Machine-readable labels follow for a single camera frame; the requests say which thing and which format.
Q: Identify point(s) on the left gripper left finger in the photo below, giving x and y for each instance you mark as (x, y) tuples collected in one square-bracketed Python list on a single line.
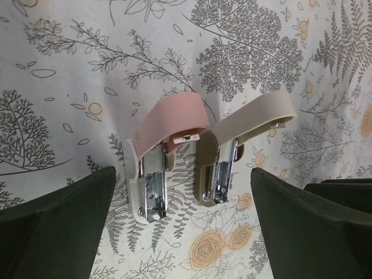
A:
[(57, 235)]

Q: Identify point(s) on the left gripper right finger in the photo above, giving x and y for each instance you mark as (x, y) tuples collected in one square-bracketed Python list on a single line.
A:
[(320, 231)]

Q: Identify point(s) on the floral table mat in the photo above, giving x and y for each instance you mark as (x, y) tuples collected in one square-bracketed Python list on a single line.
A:
[(79, 77)]

